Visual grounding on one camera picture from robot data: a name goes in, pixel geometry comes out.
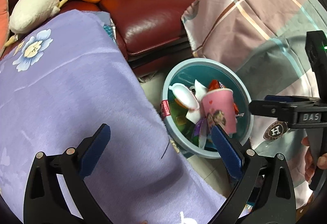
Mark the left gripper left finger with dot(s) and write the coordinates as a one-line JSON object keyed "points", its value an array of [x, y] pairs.
{"points": [[75, 164]]}

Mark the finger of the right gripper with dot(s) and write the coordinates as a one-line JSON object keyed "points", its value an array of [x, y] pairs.
{"points": [[291, 99], [282, 110]]}

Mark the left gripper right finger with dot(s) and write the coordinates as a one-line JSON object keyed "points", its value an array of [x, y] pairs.
{"points": [[242, 164]]}

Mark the pink wedding paper cup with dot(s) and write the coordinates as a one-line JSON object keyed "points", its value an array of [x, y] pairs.
{"points": [[219, 110]]}

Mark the white paper napkin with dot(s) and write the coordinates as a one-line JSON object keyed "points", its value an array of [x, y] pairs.
{"points": [[199, 91]]}

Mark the white red-rimmed plastic cup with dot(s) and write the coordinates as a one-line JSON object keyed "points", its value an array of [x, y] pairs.
{"points": [[184, 96]]}

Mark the teal round trash bin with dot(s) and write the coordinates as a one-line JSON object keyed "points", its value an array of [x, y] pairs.
{"points": [[186, 134]]}

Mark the person's right hand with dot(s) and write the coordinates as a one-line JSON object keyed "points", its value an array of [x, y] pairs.
{"points": [[309, 163]]}

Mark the plaid pink grey blanket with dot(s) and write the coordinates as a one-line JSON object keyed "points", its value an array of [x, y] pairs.
{"points": [[262, 41]]}

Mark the purple floral tablecloth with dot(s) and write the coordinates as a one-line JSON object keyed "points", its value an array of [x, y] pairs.
{"points": [[68, 79]]}

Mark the dark red leather sofa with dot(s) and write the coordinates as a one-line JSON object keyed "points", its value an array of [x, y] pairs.
{"points": [[149, 33]]}

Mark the white duck plush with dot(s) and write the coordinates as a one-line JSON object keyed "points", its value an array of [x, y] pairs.
{"points": [[28, 14]]}

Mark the pink carrot doll plush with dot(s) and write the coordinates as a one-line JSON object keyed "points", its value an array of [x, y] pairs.
{"points": [[4, 24]]}

